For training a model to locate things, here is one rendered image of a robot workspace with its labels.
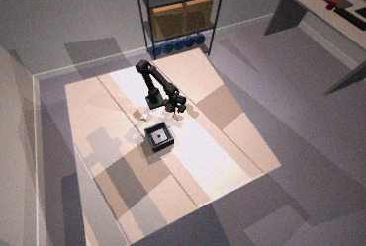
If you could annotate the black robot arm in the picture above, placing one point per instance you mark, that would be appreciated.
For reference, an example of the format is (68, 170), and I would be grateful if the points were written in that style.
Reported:
(169, 88)

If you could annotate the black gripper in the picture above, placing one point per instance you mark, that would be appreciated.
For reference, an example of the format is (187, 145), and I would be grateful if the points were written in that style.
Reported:
(181, 108)

